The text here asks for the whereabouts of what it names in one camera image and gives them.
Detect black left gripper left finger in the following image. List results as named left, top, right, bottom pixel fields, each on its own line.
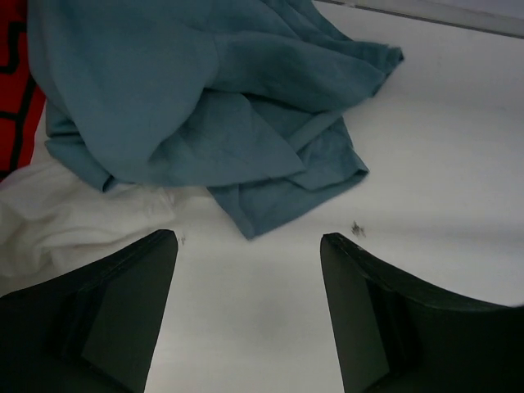
left=1, top=230, right=178, bottom=392

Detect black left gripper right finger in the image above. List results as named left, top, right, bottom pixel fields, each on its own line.
left=320, top=233, right=523, bottom=392

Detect teal blue t shirt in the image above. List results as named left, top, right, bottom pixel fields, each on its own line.
left=27, top=1, right=404, bottom=239

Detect white t shirt red print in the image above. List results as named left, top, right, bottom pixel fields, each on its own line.
left=0, top=0, right=214, bottom=283

